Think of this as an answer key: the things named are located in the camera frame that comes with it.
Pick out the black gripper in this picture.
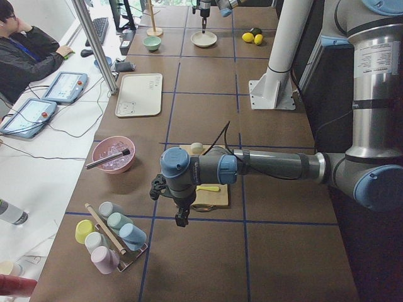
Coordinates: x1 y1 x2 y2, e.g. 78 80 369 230
173 194 196 227
199 0 211 33

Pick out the cream round plate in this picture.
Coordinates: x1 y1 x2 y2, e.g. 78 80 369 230
191 31 217 48

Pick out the white steamed bun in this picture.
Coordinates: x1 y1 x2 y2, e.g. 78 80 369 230
190 142 204 155

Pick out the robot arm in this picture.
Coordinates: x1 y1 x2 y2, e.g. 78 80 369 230
192 0 245 34
150 1 402 227

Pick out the white bear tray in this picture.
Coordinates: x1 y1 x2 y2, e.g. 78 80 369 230
115 73 163 118

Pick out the bamboo cutting board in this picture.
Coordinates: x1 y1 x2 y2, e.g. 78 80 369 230
179 144 230 208

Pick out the yellow plastic knife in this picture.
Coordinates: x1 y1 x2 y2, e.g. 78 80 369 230
196 186 220 193

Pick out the yellow lemon upper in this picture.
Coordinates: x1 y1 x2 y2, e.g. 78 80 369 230
242 32 254 43

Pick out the yellow lemon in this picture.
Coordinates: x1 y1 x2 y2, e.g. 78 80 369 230
242 32 254 43
254 34 264 45

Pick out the wooden stand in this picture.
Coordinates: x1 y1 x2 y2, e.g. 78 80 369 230
147 0 163 36

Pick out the green lime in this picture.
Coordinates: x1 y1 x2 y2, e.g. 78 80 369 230
249 27 262 36

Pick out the light blue cup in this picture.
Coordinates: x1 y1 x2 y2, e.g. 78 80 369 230
119 223 147 251

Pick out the mint green bowl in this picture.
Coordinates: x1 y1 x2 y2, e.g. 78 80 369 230
142 36 162 52

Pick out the yellow lemon lower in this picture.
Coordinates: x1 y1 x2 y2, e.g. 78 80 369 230
254 34 264 45

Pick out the teal green cup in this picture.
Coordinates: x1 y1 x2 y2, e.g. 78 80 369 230
107 212 133 235

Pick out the wooden rack rod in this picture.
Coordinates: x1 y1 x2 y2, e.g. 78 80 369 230
84 203 127 255

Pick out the black monitor stand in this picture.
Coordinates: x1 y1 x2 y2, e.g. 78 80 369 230
108 0 136 34

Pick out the grey cup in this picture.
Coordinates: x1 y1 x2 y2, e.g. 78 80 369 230
98 201 125 218

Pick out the pink cup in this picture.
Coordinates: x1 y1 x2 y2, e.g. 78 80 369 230
91 246 120 274

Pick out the white cup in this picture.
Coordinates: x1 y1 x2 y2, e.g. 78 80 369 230
84 232 110 254

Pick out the grey folded cloth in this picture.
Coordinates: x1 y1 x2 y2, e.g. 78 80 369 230
115 62 135 73

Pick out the yellow cup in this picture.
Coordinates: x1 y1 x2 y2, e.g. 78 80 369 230
75 220 95 244

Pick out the pink bowl with ice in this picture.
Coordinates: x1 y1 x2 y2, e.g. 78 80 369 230
92 136 135 174

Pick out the black keyboard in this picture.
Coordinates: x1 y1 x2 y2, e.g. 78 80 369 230
92 17 109 45

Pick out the black computer mouse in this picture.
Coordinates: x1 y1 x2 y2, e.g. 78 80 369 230
80 49 93 58

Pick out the teach pendant upper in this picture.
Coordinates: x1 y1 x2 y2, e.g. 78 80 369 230
42 72 88 104

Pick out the teach pendant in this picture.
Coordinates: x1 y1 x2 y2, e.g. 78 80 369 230
1 98 57 138
42 72 88 104

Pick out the teach pendant lower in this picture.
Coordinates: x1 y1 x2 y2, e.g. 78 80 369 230
1 98 57 138

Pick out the seated person dark jacket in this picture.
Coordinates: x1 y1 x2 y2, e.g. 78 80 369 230
1 1 73 104

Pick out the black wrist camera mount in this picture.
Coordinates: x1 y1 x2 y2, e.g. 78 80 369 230
149 174 166 201

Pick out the white wire cup rack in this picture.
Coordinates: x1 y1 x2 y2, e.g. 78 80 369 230
95 223 148 272

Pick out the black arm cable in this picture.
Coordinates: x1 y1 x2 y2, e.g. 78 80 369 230
201 120 303 181

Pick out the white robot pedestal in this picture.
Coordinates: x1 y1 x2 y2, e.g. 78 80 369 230
249 0 313 110

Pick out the aluminium frame post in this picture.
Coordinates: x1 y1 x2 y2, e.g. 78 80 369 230
72 0 118 95

